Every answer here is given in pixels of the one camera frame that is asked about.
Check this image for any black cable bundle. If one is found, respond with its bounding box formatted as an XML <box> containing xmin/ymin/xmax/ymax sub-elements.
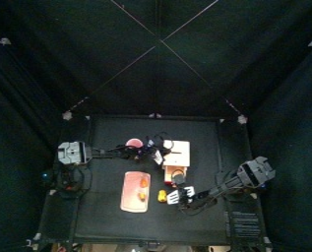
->
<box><xmin>51</xmin><ymin>165</ymin><xmax>94</xmax><ymax>200</ymax></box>

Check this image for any pink cutting board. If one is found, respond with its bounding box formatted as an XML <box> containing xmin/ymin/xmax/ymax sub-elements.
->
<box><xmin>118</xmin><ymin>170</ymin><xmax>151</xmax><ymax>214</ymax></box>

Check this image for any yellow toy corn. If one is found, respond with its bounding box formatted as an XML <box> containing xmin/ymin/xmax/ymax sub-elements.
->
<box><xmin>157</xmin><ymin>189</ymin><xmax>169</xmax><ymax>204</ymax></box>

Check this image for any white toy box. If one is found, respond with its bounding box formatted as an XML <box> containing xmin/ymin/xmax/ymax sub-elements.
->
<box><xmin>162</xmin><ymin>139</ymin><xmax>193</xmax><ymax>168</ymax></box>

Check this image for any pink toy bowl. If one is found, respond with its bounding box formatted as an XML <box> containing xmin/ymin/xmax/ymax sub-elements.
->
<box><xmin>125</xmin><ymin>138</ymin><xmax>145</xmax><ymax>150</ymax></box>

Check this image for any white text label sticker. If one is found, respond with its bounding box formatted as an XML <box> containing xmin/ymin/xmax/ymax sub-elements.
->
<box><xmin>230</xmin><ymin>211</ymin><xmax>261</xmax><ymax>240</ymax></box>

